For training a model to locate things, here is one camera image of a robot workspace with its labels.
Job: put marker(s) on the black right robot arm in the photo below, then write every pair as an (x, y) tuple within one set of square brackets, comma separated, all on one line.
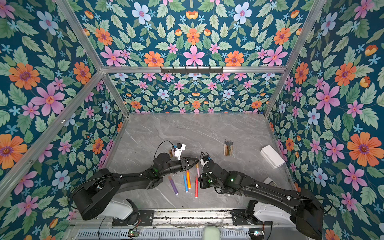
[(305, 210)]

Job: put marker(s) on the white rectangular box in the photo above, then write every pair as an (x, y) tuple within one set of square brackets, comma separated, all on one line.
[(272, 156)]

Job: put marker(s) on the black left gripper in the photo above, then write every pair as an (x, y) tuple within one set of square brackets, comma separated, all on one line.
[(184, 162)]

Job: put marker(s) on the blue highlighter pen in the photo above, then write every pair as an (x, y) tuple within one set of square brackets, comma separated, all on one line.
[(186, 183)]

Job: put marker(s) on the pale green rounded object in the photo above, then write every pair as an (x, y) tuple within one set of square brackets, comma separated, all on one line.
[(211, 233)]

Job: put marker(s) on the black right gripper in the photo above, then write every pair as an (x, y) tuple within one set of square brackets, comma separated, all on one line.
[(201, 179)]

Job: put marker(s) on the black hook rail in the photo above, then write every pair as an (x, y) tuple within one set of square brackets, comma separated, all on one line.
[(190, 70)]

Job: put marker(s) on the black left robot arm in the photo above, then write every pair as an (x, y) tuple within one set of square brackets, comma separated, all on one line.
[(95, 196)]

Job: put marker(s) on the orange highlighter pen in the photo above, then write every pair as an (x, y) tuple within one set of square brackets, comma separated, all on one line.
[(188, 180)]

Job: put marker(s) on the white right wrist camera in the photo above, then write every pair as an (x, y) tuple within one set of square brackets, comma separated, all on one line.
[(204, 160)]

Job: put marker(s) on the purple highlighter pen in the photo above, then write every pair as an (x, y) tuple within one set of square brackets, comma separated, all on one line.
[(173, 185)]

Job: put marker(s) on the white remote control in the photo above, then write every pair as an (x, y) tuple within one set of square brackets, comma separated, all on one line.
[(270, 182)]

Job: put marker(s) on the red highlighter pen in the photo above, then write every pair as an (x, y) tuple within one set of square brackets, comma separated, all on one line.
[(196, 188)]

